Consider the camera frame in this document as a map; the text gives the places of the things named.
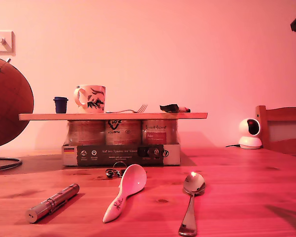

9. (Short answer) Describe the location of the printed cardboard can tray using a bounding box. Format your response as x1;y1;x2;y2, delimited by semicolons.
61;142;181;166

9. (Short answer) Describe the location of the metallic fork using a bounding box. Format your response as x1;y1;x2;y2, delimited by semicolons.
106;104;148;114

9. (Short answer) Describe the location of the white wall hook plate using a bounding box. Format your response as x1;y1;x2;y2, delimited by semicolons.
0;31;16;57

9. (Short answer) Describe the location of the white round security camera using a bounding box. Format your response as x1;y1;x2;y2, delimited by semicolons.
238;118;263;150

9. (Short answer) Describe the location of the silver metal penlight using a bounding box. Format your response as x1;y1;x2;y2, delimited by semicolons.
26;183;80;224

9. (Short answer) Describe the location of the white ceramic soup spoon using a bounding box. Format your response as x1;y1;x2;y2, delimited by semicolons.
102;164;148;224

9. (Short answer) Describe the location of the black snack bar wrapper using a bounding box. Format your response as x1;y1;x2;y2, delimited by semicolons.
159;103;191;113

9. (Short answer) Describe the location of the brown cork globe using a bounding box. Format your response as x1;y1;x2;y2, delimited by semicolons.
0;56;35;149

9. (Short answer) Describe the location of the small metal key ring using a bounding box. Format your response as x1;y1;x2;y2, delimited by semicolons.
105;161;126;178

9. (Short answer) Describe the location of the wooden chair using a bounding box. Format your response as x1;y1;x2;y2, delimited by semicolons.
255;105;296;155

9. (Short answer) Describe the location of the wooden shelf board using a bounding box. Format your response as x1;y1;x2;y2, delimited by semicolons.
18;113;208;121

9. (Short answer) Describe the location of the metallic spoon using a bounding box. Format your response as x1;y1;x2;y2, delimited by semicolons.
178;172;206;237

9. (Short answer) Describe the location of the tin can plain label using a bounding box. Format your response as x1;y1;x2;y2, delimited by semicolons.
68;120;106;146

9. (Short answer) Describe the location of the small blue cup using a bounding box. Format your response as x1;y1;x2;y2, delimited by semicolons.
53;96;69;114

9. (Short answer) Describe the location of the tin can black logo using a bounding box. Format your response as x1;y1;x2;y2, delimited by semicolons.
105;119;142;146

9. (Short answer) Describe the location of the metal globe base ring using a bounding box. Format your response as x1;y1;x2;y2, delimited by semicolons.
0;157;23;172

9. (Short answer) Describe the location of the white printed ceramic mug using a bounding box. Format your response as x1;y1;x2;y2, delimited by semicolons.
73;85;106;114

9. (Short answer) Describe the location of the tin can red label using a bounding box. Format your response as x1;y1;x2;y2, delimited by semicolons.
141;119;180;145

